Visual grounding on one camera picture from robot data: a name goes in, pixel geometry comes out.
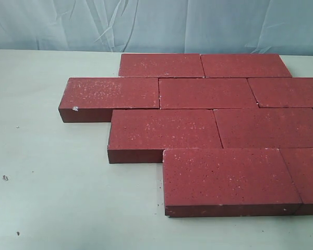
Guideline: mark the red brick front left row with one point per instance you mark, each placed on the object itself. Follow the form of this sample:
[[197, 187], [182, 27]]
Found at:
[[231, 182]]

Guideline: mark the red brick right third row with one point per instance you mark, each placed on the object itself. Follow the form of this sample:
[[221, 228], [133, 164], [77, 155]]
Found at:
[[282, 92]]

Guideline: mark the red brick middle row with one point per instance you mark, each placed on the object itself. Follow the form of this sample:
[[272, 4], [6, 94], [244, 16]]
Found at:
[[265, 127]]

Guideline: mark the red brick front right row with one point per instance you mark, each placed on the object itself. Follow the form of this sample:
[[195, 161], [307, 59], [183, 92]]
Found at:
[[299, 162]]

